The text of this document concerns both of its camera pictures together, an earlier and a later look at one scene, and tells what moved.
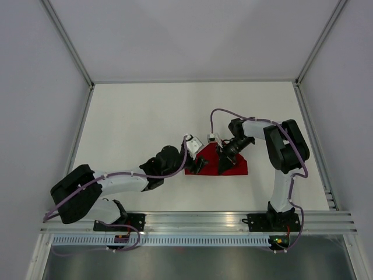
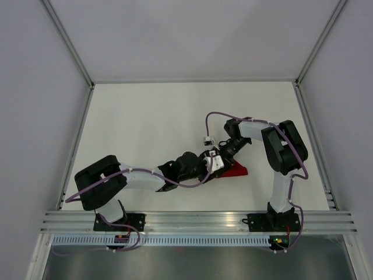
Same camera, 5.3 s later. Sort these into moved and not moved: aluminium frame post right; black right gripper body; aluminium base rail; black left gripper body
Moved: black left gripper body
Not moved: aluminium frame post right; black right gripper body; aluminium base rail
